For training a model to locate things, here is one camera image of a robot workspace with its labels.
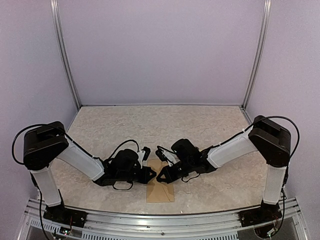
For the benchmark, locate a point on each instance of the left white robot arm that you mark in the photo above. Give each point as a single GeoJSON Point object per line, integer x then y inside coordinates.
{"type": "Point", "coordinates": [39, 146]}

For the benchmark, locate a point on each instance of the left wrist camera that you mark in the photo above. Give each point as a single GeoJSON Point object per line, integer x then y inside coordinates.
{"type": "Point", "coordinates": [146, 152]}

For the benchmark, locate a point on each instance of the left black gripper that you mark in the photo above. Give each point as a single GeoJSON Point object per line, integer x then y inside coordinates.
{"type": "Point", "coordinates": [145, 179]}

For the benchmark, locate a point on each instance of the front aluminium rail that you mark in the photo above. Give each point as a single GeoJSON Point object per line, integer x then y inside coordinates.
{"type": "Point", "coordinates": [221, 225]}

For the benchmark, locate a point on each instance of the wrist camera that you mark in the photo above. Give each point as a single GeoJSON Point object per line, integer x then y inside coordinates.
{"type": "Point", "coordinates": [146, 152]}
{"type": "Point", "coordinates": [160, 154]}

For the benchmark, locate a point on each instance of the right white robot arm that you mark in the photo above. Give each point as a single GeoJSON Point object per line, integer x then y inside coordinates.
{"type": "Point", "coordinates": [273, 139]}

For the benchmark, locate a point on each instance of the brown kraft envelope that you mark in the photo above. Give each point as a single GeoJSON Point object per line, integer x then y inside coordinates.
{"type": "Point", "coordinates": [159, 192]}

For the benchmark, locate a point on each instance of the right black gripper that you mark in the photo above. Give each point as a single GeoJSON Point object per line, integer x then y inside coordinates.
{"type": "Point", "coordinates": [169, 177]}

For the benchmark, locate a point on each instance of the right aluminium frame post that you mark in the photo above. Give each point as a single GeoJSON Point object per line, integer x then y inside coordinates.
{"type": "Point", "coordinates": [258, 53]}

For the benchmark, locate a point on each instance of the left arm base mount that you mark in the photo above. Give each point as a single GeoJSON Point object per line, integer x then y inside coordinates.
{"type": "Point", "coordinates": [67, 216]}

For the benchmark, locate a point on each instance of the left aluminium frame post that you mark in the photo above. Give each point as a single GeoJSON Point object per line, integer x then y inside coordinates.
{"type": "Point", "coordinates": [54, 5]}

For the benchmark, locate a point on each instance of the aluminium frame post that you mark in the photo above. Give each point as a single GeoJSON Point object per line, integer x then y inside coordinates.
{"type": "Point", "coordinates": [258, 53]}
{"type": "Point", "coordinates": [54, 5]}

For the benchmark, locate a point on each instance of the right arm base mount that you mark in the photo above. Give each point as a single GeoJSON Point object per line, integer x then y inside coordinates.
{"type": "Point", "coordinates": [260, 215]}

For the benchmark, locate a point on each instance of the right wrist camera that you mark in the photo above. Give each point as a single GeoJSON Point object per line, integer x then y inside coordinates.
{"type": "Point", "coordinates": [160, 154]}

